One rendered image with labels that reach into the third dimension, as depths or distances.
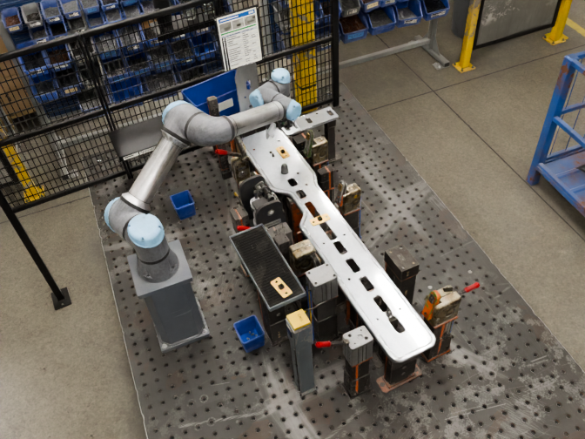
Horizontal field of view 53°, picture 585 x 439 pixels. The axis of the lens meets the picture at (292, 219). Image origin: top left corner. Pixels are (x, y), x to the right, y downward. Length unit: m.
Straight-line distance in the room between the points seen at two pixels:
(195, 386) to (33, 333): 1.52
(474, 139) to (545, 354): 2.27
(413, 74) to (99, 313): 3.10
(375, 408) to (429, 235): 0.90
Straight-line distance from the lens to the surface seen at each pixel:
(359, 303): 2.19
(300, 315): 1.97
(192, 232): 2.90
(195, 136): 2.09
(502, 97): 4.95
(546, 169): 4.06
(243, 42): 3.05
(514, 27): 5.39
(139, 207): 2.17
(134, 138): 2.98
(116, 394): 3.32
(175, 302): 2.30
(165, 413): 2.41
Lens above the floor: 2.79
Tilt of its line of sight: 47 degrees down
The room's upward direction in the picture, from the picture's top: 5 degrees counter-clockwise
